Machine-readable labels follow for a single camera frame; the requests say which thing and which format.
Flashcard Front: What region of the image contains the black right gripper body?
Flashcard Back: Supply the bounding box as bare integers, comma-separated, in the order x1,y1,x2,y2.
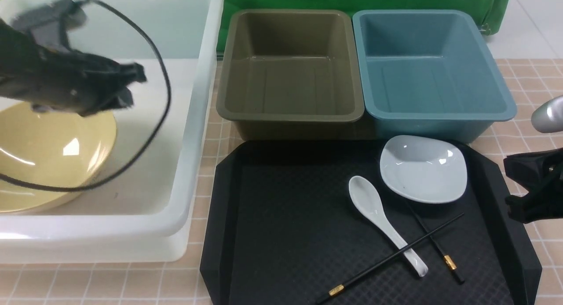
504,149,563,224

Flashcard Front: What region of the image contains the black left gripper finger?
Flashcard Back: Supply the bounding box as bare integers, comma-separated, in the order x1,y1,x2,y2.
104,88,134,111
115,63,147,86

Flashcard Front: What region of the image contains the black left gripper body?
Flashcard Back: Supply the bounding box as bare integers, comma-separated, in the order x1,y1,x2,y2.
18,45,129,117

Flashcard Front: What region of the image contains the yellow noodle bowl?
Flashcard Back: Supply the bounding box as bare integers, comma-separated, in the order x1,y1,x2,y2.
0,103,117,188

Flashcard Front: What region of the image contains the small white square dish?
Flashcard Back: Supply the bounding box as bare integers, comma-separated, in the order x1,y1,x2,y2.
379,135,468,204

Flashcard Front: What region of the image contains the white ceramic soup spoon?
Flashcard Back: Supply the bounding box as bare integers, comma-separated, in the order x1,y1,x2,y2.
348,176,407,249

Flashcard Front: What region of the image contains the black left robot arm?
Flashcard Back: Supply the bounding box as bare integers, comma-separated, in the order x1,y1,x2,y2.
0,19,147,117

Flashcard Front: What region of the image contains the large white plastic tub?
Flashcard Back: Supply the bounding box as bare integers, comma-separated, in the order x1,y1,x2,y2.
0,0,225,265

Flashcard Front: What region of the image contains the olive brown plastic bin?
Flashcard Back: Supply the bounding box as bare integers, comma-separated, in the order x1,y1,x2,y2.
216,9,365,140

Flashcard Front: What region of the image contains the teal plastic bin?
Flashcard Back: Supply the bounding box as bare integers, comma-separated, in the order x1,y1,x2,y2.
352,10,517,144

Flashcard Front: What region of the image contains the green backdrop cloth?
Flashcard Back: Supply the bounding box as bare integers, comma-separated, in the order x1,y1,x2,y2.
217,0,509,52

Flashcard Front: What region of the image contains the black plastic serving tray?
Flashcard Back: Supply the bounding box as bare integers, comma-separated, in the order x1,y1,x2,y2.
200,140,542,305

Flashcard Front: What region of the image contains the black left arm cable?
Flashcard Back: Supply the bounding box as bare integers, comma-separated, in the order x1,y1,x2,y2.
0,0,172,193

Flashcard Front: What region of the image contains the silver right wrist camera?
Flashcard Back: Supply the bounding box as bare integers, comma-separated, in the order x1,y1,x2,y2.
531,95,563,134

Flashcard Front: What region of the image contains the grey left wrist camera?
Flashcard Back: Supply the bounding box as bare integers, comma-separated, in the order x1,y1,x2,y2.
9,0,87,48

